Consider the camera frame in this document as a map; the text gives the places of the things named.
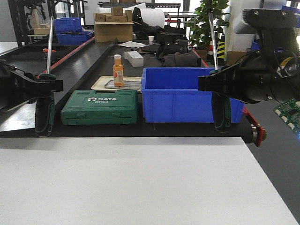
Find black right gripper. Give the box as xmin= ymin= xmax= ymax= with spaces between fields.
xmin=198 ymin=51 xmax=300 ymax=104

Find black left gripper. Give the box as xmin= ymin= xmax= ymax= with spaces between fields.
xmin=0 ymin=61 xmax=63 ymax=112

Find green black screwdriver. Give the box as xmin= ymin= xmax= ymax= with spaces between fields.
xmin=208 ymin=13 xmax=231 ymax=133
xmin=35 ymin=16 xmax=56 ymax=137

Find beige plastic tray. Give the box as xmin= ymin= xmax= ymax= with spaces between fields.
xmin=91 ymin=76 xmax=141 ymax=92

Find small metal tray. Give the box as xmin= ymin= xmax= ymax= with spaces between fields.
xmin=104 ymin=80 xmax=141 ymax=90

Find brown cardboard box on floor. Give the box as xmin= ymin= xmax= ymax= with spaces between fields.
xmin=226 ymin=51 xmax=246 ymax=66

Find red white traffic cone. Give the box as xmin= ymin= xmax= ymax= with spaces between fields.
xmin=206 ymin=41 xmax=214 ymax=62

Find black yellow traffic cone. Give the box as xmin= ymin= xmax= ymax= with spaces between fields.
xmin=217 ymin=34 xmax=225 ymax=66

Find dark folded cloth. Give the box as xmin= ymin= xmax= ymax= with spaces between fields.
xmin=162 ymin=52 xmax=201 ymax=68

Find green SATA tool case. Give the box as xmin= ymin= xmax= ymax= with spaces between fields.
xmin=60 ymin=90 xmax=138 ymax=125

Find black bag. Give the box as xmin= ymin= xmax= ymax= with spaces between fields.
xmin=157 ymin=42 xmax=188 ymax=60

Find large blue plastic bin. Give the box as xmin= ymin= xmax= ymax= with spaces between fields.
xmin=141 ymin=67 xmax=245 ymax=124

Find potted green plant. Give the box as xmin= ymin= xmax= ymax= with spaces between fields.
xmin=188 ymin=0 xmax=229 ymax=50

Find blue bin on conveyor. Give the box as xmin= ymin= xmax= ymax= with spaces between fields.
xmin=56 ymin=31 xmax=94 ymax=45

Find green circuit board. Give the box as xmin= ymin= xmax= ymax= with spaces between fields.
xmin=273 ymin=98 xmax=300 ymax=137

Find white paper cup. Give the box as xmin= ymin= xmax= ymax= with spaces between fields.
xmin=148 ymin=36 xmax=154 ymax=44

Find orange juice bottle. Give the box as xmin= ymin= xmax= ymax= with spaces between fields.
xmin=113 ymin=54 xmax=124 ymax=87

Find white rectangular box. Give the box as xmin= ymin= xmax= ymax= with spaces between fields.
xmin=124 ymin=51 xmax=144 ymax=67

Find large cardboard box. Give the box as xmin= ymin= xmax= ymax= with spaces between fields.
xmin=94 ymin=22 xmax=133 ymax=42

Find orange handled tool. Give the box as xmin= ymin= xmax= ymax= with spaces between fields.
xmin=42 ymin=48 xmax=57 ymax=53

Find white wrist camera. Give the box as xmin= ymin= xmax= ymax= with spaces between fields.
xmin=232 ymin=9 xmax=256 ymax=34

